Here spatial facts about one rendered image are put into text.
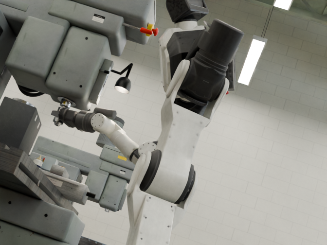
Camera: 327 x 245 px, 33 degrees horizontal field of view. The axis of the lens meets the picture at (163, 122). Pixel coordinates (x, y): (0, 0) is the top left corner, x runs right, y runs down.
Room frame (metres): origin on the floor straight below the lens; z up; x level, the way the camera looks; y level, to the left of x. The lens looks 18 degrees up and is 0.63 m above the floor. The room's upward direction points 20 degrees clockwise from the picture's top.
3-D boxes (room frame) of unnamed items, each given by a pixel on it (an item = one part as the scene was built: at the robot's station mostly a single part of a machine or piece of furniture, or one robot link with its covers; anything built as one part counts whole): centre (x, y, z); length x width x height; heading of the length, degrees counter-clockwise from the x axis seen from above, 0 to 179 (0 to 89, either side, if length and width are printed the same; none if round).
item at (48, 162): (2.47, 0.42, 1.04); 0.06 x 0.05 x 0.06; 177
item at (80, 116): (2.28, 0.35, 1.23); 0.13 x 0.12 x 0.10; 153
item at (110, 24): (2.33, 0.48, 1.68); 0.34 x 0.24 x 0.10; 84
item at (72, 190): (2.47, 0.39, 0.98); 0.35 x 0.15 x 0.11; 87
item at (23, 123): (1.97, 0.50, 1.03); 0.22 x 0.12 x 0.20; 2
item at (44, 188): (2.32, 0.43, 0.89); 1.24 x 0.23 x 0.08; 174
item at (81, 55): (2.32, 0.44, 1.47); 0.21 x 0.19 x 0.32; 174
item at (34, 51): (2.34, 0.63, 1.47); 0.24 x 0.19 x 0.26; 174
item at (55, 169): (2.47, 0.36, 1.02); 0.15 x 0.06 x 0.04; 177
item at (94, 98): (2.31, 0.32, 1.45); 0.04 x 0.04 x 0.21; 84
